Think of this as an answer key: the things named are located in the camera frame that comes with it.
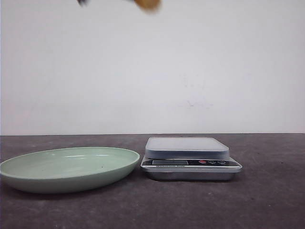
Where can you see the yellow corn cob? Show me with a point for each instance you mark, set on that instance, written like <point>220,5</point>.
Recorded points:
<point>149,6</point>

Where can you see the light green plate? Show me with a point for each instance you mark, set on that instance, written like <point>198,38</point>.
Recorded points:
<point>67,170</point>

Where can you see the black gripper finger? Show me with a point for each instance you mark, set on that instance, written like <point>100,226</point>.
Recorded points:
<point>83,2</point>

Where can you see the silver digital kitchen scale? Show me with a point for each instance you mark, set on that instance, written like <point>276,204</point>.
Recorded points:
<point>188,158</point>

